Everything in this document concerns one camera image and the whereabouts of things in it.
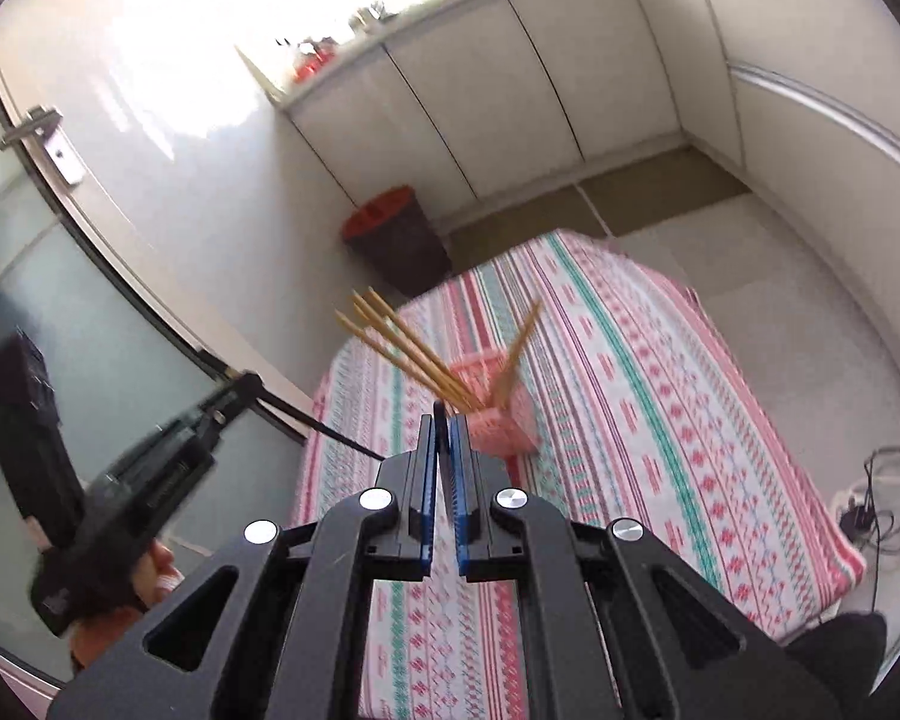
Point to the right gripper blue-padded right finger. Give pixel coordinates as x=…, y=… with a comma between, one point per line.
x=481, y=502

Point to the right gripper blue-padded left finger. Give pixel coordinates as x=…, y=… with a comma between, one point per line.
x=404, y=550

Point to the white kitchen cabinets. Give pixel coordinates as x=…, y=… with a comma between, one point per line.
x=477, y=101

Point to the person's left hand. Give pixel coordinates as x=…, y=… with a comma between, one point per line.
x=154, y=578

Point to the pink perforated plastic basket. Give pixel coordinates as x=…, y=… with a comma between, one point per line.
x=508, y=431

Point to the patterned red green tablecloth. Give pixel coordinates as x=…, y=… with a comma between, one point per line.
x=641, y=412

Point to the dark bin with red liner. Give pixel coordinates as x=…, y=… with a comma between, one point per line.
x=392, y=235

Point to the person's dark trouser leg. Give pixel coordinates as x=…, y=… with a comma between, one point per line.
x=845, y=655

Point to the brown floor mat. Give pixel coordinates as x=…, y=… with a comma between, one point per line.
x=615, y=203

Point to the black power adapter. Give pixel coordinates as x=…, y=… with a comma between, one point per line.
x=858, y=522

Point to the white power strip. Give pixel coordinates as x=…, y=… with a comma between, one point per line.
x=881, y=472

